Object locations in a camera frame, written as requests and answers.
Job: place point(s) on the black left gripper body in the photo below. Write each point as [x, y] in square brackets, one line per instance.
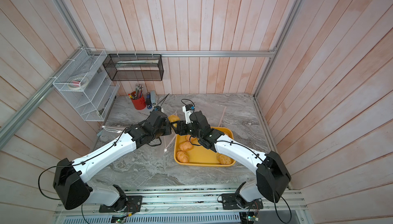
[165, 130]

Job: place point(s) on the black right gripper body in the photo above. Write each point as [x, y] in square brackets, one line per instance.
[190, 130]

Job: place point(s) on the clear zipper bag pink zip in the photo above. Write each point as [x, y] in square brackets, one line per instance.
[114, 129]

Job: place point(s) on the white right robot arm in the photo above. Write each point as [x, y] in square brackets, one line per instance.
[272, 176]

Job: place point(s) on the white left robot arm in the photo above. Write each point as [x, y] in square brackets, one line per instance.
[72, 181]

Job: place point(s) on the clear zipper bag pink dots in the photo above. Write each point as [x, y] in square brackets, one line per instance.
[213, 112]

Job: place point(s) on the pale pink potato upper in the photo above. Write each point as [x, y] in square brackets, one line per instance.
[185, 146]

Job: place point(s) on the yellow potato front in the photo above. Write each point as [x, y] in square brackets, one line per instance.
[173, 119]

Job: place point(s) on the yellow plastic tray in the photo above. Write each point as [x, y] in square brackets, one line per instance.
[198, 156]

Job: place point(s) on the blue black stapler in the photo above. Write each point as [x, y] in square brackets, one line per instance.
[148, 101]

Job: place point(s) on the red pen cup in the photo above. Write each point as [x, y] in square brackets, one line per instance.
[139, 104]

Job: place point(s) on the brown potato front left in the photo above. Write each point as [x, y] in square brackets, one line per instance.
[182, 157]

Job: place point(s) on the brown potato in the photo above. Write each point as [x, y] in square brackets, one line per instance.
[182, 157]
[223, 159]

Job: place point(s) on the brown potato back right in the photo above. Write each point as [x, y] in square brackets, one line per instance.
[223, 159]

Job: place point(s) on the tape roll on shelf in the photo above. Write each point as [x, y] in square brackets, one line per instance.
[78, 83]

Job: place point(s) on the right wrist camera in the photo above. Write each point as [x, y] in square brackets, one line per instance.
[188, 109]

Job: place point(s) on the black mesh wall basket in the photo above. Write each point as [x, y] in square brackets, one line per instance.
[134, 67]

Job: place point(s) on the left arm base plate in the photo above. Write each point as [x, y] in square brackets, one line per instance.
[129, 204]

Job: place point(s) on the white wire shelf rack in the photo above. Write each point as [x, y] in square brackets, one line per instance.
[95, 101]

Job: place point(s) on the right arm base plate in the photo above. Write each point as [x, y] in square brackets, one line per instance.
[241, 201]

